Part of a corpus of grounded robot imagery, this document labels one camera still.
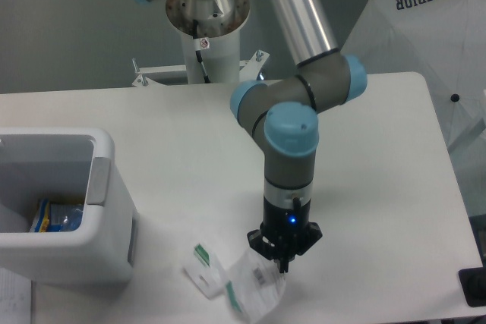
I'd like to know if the white plastic trash can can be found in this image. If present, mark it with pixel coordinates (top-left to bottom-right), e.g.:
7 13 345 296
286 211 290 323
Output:
1 127 138 285

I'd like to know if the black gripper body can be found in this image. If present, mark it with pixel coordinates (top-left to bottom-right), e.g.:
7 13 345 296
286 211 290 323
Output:
260 199 311 254

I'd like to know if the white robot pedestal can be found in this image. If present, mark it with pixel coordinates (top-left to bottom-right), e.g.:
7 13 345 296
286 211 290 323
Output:
180 31 240 84

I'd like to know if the white metal base frame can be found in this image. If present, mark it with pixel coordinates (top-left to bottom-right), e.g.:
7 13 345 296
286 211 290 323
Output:
131 49 270 87

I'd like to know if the black device at edge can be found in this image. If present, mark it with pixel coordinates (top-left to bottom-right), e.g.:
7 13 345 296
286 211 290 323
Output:
459 267 485 307

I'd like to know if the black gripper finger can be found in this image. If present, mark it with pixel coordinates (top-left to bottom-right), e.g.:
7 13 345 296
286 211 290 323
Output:
247 229 283 272
282 222 323 273

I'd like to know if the yellow blue snack wrapper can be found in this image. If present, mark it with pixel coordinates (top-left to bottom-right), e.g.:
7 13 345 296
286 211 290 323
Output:
30 199 50 233

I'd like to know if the clear plastic water bottle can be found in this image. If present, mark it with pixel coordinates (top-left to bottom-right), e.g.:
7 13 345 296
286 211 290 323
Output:
47 203 84 232

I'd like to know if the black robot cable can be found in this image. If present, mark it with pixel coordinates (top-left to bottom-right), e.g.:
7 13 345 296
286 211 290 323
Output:
191 19 211 84

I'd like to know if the white green plastic package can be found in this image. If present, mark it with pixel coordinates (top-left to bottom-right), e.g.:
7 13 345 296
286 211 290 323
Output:
182 244 286 323

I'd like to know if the white superior umbrella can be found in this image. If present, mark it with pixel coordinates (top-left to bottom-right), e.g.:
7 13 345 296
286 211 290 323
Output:
341 0 486 203

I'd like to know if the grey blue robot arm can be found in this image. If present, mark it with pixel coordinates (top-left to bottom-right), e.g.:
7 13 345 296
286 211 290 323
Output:
135 0 367 272

